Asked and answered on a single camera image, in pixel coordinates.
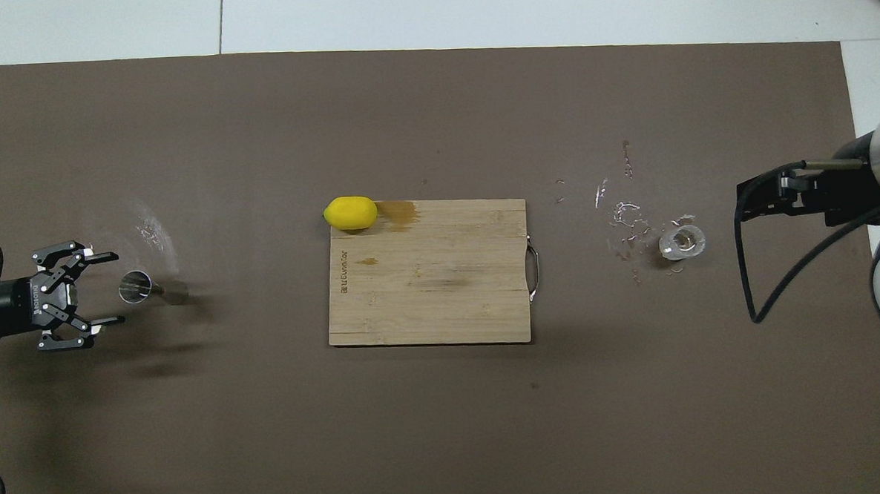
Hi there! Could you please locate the metal jigger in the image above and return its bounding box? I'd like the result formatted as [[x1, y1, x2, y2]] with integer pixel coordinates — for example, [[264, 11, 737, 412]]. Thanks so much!
[[117, 269, 191, 308]]

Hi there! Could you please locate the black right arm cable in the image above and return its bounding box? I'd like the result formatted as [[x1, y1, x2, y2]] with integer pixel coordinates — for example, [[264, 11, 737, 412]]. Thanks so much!
[[730, 155, 880, 326]]

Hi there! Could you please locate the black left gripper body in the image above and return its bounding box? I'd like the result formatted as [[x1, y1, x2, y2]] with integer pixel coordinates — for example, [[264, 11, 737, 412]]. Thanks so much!
[[0, 271, 82, 341]]

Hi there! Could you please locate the yellow lemon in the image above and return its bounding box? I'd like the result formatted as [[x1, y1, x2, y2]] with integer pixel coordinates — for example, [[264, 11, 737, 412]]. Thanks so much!
[[322, 195, 379, 232]]

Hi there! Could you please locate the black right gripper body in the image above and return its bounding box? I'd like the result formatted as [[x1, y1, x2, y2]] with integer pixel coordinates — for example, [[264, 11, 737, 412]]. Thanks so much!
[[801, 162, 880, 226]]

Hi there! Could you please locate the brown table mat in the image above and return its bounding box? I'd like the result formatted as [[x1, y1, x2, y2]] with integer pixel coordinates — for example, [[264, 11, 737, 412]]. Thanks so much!
[[0, 26, 880, 494]]

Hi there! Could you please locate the wooden cutting board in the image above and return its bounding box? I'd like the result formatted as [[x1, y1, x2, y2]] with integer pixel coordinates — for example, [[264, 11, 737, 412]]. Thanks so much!
[[322, 195, 544, 353]]

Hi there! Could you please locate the clear glass cup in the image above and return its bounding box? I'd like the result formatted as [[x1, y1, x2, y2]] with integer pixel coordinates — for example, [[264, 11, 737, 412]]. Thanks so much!
[[657, 223, 708, 261]]

